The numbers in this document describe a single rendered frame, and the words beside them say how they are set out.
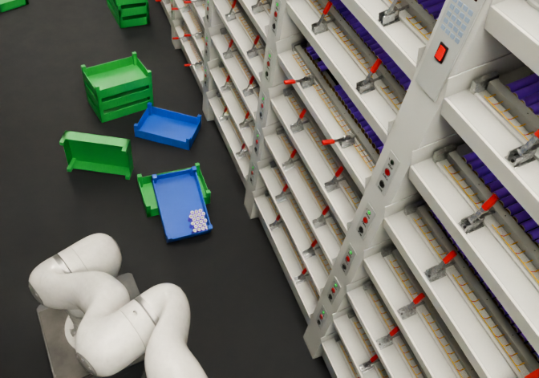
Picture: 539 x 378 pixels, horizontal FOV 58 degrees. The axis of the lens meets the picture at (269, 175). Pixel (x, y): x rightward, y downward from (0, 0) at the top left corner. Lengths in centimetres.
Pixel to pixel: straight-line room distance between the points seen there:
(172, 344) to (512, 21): 78
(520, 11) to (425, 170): 38
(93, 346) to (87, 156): 162
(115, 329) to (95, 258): 37
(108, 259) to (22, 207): 114
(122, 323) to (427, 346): 73
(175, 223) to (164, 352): 136
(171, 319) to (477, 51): 74
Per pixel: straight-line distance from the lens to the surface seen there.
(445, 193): 107
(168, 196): 227
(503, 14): 88
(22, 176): 257
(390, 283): 136
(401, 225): 123
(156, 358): 92
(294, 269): 199
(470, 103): 99
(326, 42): 139
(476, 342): 114
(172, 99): 288
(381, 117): 119
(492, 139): 94
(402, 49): 108
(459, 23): 94
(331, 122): 143
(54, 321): 175
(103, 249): 135
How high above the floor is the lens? 184
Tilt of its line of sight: 48 degrees down
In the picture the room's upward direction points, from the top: 11 degrees clockwise
